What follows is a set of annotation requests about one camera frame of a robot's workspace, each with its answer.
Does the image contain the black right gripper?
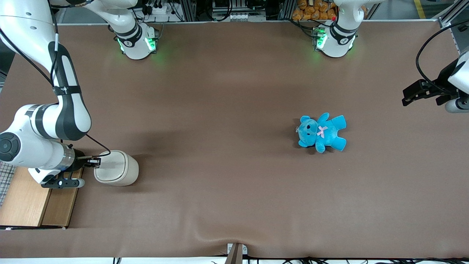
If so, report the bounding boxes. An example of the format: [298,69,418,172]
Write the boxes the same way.
[73,149,101,173]

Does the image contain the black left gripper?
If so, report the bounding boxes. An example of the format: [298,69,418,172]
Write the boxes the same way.
[402,59,461,107]

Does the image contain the cream white trash can lid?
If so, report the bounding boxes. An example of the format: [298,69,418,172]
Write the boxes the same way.
[95,150,128,183]

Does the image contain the cream white trash can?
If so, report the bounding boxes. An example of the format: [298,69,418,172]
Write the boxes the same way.
[94,150,140,187]

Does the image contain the wooden two-step shelf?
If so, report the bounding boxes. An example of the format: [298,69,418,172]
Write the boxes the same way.
[0,167,85,231]

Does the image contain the checked white cloth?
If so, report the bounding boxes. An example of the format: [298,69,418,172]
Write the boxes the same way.
[0,162,16,206]

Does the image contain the blue teddy bear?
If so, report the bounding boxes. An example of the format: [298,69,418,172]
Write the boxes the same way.
[297,112,347,154]

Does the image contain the brown table mat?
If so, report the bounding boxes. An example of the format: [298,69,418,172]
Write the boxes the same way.
[0,20,469,259]

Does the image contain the orange plush toys pile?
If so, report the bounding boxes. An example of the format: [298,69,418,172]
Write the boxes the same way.
[292,0,368,22]

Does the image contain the white power strip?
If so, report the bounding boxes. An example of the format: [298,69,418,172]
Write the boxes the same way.
[144,3,173,16]

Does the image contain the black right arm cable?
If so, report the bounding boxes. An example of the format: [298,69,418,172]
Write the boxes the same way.
[0,0,111,158]

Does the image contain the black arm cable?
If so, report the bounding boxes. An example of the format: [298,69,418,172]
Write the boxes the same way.
[416,20,469,96]
[0,0,111,158]

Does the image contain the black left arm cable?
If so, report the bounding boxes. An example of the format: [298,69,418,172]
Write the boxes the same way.
[416,20,469,96]

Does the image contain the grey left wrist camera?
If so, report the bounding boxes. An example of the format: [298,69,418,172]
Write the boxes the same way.
[436,96,469,114]

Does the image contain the aluminium frame post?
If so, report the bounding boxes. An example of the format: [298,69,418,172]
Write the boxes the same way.
[437,0,469,55]

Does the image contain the metal table clamp bracket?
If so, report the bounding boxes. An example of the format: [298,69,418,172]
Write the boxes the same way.
[226,242,248,264]

